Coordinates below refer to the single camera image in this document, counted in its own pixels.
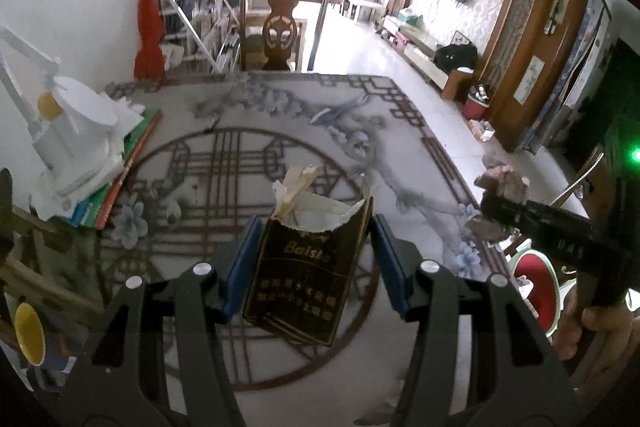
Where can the stack of books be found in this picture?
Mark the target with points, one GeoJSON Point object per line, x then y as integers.
{"type": "Point", "coordinates": [120, 179]}

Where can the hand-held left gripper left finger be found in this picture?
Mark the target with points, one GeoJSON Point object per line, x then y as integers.
{"type": "Point", "coordinates": [241, 267]}

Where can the white coffee table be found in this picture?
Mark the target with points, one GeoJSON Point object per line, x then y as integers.
{"type": "Point", "coordinates": [367, 6]}

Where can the small wall scroll picture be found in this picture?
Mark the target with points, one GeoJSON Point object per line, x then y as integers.
{"type": "Point", "coordinates": [530, 78]}

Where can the person's right hand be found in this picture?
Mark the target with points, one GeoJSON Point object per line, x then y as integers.
{"type": "Point", "coordinates": [600, 332]}

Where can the small cardboard box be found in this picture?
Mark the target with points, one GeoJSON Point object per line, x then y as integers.
{"type": "Point", "coordinates": [484, 130]}

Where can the red cloth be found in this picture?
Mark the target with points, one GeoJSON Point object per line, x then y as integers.
{"type": "Point", "coordinates": [150, 32]}

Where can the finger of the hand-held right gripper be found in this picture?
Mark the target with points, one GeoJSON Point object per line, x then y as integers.
{"type": "Point", "coordinates": [530, 217]}

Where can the black cigarette pack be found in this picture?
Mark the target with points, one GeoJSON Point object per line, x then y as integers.
{"type": "Point", "coordinates": [300, 282]}

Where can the red and white paper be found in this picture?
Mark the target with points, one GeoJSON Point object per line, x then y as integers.
{"type": "Point", "coordinates": [502, 179]}

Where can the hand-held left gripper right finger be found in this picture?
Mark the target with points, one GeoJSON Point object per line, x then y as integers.
{"type": "Point", "coordinates": [391, 267]}

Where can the white metal rack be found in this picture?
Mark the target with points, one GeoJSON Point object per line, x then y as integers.
{"type": "Point", "coordinates": [205, 22]}

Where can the black backpack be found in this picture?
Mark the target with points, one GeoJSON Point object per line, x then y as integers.
{"type": "Point", "coordinates": [455, 57]}

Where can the carved wooden chair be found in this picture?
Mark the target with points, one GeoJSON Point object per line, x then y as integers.
{"type": "Point", "coordinates": [280, 29]}

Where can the small red trash bin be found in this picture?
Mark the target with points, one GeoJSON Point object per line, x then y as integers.
{"type": "Point", "coordinates": [475, 106]}

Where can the television cabinet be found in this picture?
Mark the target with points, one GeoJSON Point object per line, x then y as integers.
{"type": "Point", "coordinates": [420, 54]}

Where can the green bag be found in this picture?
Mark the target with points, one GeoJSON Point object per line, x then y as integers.
{"type": "Point", "coordinates": [410, 18]}

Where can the yellow round cup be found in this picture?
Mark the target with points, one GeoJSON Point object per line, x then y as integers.
{"type": "Point", "coordinates": [29, 332]}

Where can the wooden stand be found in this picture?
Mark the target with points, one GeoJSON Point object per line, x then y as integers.
{"type": "Point", "coordinates": [35, 257]}

